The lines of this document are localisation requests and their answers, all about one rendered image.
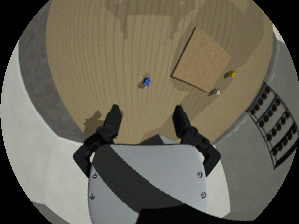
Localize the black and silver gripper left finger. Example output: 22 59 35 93
73 104 122 179

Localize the yellow die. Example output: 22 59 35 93
229 71 235 77

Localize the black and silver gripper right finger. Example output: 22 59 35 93
172 105 221 178

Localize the brown square mat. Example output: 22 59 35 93
172 27 231 92

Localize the blue die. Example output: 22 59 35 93
143 77 150 86

